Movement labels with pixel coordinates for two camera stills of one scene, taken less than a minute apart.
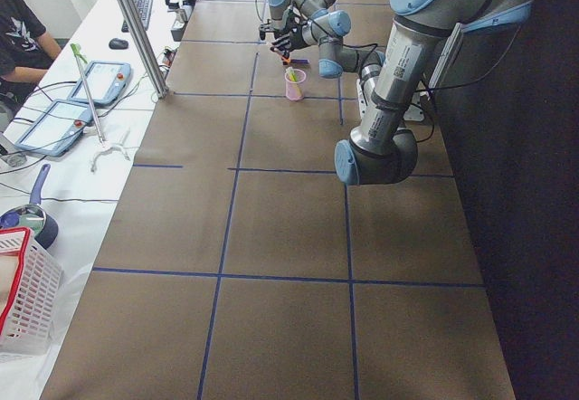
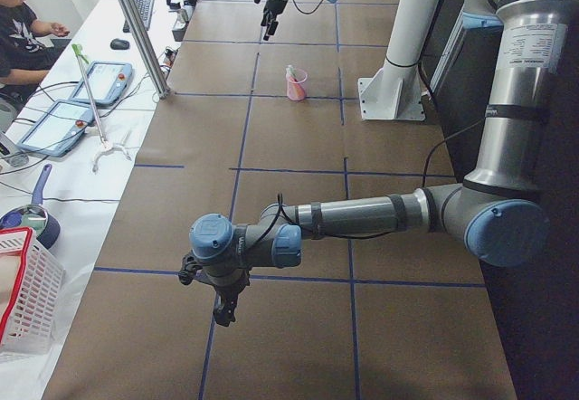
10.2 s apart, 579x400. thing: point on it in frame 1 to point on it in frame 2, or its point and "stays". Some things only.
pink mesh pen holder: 294,83 stays
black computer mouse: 116,43 stays
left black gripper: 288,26 to 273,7
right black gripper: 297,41 to 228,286
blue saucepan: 43,228 stays
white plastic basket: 31,287 stays
